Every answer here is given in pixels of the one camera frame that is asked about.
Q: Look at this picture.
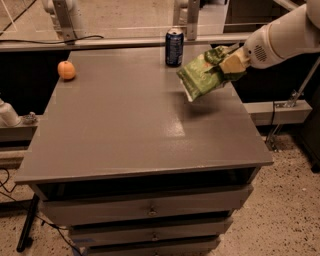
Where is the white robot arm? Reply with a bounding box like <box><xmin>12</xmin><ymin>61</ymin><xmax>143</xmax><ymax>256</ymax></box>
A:
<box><xmin>219</xmin><ymin>0</ymin><xmax>320</xmax><ymax>74</ymax></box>

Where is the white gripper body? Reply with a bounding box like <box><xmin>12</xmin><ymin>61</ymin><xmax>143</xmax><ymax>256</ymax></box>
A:
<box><xmin>244</xmin><ymin>25</ymin><xmax>284</xmax><ymax>69</ymax></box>

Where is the grey drawer cabinet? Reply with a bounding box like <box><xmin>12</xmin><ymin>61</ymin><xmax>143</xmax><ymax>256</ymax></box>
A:
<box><xmin>13</xmin><ymin>44</ymin><xmax>275</xmax><ymax>256</ymax></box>

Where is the grey drawer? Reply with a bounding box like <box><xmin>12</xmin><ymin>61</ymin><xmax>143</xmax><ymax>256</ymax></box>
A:
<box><xmin>70</xmin><ymin>214</ymin><xmax>233</xmax><ymax>247</ymax></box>
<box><xmin>85</xmin><ymin>236</ymin><xmax>220</xmax><ymax>256</ymax></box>
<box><xmin>40</xmin><ymin>185</ymin><xmax>253</xmax><ymax>226</ymax></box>

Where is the white pipe fitting left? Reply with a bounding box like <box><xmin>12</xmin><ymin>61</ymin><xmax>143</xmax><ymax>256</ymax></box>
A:
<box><xmin>0</xmin><ymin>99</ymin><xmax>21</xmax><ymax>127</ymax></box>

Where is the bottom grey drawer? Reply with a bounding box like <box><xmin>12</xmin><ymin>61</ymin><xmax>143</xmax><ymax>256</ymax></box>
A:
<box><xmin>85</xmin><ymin>236</ymin><xmax>220</xmax><ymax>256</ymax></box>

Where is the grey metal rail frame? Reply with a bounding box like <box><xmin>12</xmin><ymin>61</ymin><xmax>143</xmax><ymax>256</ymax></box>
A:
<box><xmin>0</xmin><ymin>0</ymin><xmax>301</xmax><ymax>53</ymax></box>

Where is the green jalapeno chip bag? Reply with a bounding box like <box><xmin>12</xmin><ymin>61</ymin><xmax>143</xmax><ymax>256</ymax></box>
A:
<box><xmin>177</xmin><ymin>45</ymin><xmax>246</xmax><ymax>102</ymax></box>

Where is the top grey drawer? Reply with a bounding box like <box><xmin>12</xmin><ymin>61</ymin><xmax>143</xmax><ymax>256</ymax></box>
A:
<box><xmin>40</xmin><ymin>185</ymin><xmax>253</xmax><ymax>226</ymax></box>

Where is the black floor cable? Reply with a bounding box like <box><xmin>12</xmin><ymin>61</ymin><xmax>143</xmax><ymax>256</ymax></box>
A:
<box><xmin>0</xmin><ymin>167</ymin><xmax>83</xmax><ymax>256</ymax></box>

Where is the black metal leg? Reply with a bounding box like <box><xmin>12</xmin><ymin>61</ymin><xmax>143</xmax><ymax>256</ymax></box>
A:
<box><xmin>16</xmin><ymin>194</ymin><xmax>39</xmax><ymax>253</ymax></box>

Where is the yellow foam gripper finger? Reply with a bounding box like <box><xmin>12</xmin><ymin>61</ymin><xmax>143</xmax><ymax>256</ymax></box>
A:
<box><xmin>227</xmin><ymin>43</ymin><xmax>240</xmax><ymax>54</ymax></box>
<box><xmin>219</xmin><ymin>49</ymin><xmax>250</xmax><ymax>74</ymax></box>

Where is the black cable on rail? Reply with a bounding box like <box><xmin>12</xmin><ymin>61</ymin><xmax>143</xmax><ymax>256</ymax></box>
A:
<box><xmin>0</xmin><ymin>34</ymin><xmax>104</xmax><ymax>45</ymax></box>

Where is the blue pepsi can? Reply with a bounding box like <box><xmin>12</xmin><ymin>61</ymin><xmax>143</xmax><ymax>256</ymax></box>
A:
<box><xmin>165</xmin><ymin>27</ymin><xmax>184</xmax><ymax>67</ymax></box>

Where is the middle grey drawer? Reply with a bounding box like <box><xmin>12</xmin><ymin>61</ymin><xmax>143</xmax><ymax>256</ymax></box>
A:
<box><xmin>70</xmin><ymin>214</ymin><xmax>233</xmax><ymax>247</ymax></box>

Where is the orange fruit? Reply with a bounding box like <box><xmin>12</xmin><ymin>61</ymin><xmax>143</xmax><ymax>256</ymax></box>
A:
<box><xmin>57</xmin><ymin>61</ymin><xmax>76</xmax><ymax>80</ymax></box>

